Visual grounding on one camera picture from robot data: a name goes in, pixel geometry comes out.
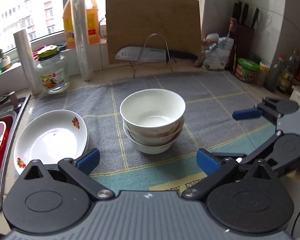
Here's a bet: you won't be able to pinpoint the orange oil jug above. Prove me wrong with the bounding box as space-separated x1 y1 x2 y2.
62 0 100 49

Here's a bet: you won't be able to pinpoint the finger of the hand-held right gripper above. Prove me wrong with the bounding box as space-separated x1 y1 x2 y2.
232 96 282 125
211 131 283 165

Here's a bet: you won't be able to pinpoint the colourful plastic containers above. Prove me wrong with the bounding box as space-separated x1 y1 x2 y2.
32 44 65 59

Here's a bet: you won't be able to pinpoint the glass jar with yellow label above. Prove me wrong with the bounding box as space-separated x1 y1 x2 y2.
36 45 70 94

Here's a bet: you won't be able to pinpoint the steel wire rack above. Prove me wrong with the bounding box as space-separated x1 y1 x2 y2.
131 34 178 78

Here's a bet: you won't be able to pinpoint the white floral bowl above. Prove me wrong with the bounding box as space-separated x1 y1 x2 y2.
125 127 183 155
122 119 184 145
120 89 186 133

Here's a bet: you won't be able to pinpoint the white plastic box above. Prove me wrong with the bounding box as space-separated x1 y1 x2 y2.
289 85 300 103

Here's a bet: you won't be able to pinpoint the yellow label seasoning bottle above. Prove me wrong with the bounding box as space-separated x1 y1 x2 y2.
277 49 300 93

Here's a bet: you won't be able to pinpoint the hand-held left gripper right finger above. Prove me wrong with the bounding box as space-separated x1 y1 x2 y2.
181 149 273 201

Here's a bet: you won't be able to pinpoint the steel sink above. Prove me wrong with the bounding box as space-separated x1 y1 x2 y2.
0 92 32 210

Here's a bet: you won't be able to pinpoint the yellow lid jar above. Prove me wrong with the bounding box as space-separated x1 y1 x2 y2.
255 60 271 87

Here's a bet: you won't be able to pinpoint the short plastic wrap roll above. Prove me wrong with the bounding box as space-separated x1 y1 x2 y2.
14 29 44 95

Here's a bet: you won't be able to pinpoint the green lid jar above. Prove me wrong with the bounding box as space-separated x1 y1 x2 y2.
234 57 259 83

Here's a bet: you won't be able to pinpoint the red basin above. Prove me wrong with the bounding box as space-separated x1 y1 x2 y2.
0 116 17 193

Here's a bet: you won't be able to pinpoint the knife block with knives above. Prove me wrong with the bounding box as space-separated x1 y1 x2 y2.
231 0 260 67

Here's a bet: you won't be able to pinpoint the steel sink stub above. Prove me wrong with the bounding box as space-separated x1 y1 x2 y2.
9 91 19 107

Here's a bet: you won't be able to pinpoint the tall plastic wrap roll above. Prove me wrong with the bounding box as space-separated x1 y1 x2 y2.
70 0 94 81

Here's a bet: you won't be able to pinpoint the grey checked dish mat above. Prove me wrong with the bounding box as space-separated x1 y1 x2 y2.
27 71 290 193

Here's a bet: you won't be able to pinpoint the dark sauce bottle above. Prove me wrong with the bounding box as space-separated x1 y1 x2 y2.
227 17 238 73

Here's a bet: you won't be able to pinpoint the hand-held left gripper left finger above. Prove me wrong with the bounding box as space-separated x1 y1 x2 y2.
23 148 115 202

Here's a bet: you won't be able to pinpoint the small potted plant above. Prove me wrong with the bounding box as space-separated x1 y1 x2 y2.
0 49 12 72

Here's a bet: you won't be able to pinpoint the black handled kitchen knife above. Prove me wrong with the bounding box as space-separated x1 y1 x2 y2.
115 46 198 62

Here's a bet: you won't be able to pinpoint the wooden cutting board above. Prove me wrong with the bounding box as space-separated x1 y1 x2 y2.
105 0 202 65

